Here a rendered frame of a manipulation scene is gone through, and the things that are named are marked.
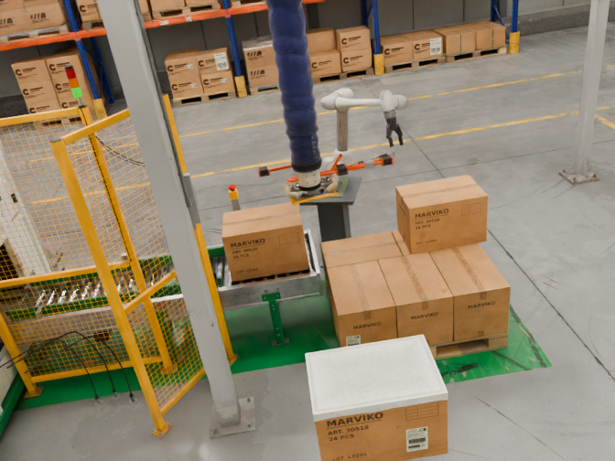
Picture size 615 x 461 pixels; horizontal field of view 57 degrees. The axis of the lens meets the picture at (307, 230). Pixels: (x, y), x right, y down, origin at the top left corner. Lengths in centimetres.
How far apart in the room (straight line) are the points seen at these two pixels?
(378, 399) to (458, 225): 211
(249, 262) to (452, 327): 155
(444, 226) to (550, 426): 154
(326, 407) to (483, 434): 149
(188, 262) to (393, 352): 123
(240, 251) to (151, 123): 161
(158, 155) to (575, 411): 295
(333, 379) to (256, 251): 174
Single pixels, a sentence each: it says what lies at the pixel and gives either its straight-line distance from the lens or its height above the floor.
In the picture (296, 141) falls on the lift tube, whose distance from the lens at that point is 398.
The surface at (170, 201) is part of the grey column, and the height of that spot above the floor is 170.
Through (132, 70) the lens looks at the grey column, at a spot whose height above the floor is 239.
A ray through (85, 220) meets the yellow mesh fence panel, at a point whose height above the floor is 165.
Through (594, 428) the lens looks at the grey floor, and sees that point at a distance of 403.
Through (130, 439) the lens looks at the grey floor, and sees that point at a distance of 424.
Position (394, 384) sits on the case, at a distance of 269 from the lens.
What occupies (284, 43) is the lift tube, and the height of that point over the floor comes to 222.
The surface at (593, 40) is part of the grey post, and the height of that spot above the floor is 149.
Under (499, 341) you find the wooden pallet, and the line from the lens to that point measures 438.
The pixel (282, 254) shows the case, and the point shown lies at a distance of 427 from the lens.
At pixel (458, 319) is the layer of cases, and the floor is 33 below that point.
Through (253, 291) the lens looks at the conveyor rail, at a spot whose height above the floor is 54.
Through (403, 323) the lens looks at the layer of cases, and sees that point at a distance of 402.
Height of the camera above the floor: 293
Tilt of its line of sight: 29 degrees down
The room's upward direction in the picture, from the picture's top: 8 degrees counter-clockwise
